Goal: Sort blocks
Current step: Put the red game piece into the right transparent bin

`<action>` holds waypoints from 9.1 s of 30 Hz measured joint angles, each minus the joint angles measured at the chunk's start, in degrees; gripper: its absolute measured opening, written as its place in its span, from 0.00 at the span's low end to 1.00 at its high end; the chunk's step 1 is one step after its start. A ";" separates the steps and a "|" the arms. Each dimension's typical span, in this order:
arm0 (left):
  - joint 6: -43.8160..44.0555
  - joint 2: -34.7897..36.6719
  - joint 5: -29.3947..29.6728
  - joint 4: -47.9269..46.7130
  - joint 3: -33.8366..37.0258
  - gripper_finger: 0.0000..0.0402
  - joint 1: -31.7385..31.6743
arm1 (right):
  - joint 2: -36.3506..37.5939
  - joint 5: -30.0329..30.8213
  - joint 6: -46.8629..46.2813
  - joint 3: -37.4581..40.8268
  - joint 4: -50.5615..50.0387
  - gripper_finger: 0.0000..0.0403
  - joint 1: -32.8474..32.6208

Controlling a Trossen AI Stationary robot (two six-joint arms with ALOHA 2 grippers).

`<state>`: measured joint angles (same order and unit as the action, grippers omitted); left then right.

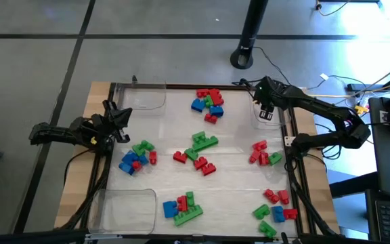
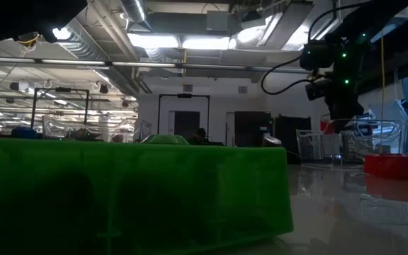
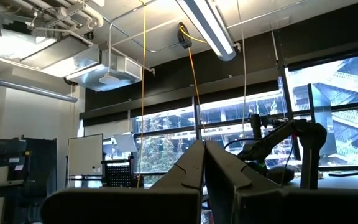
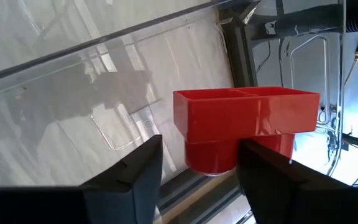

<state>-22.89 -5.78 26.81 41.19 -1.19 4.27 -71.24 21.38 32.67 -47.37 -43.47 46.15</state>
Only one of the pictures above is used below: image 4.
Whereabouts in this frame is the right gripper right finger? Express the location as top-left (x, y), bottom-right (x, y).
top-left (237, 139), bottom-right (358, 224)

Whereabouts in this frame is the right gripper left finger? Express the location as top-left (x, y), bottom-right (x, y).
top-left (0, 134), bottom-right (163, 224)

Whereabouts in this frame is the clear plastic bin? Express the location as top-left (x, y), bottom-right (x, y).
top-left (0, 0), bottom-right (347, 187)

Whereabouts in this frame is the red two-stud toy block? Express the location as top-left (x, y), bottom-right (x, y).
top-left (172, 86), bottom-right (321, 177)

